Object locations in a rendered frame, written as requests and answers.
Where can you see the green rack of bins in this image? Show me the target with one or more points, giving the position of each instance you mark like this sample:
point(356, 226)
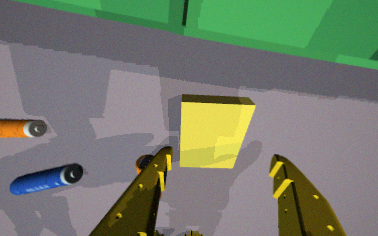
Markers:
point(343, 31)

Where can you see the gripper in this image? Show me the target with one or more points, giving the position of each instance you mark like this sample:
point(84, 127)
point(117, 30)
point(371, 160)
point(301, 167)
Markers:
point(302, 209)

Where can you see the blue battery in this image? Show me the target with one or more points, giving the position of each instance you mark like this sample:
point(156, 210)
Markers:
point(46, 179)

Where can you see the yellow block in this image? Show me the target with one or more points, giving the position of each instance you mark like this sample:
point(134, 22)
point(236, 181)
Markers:
point(213, 129)

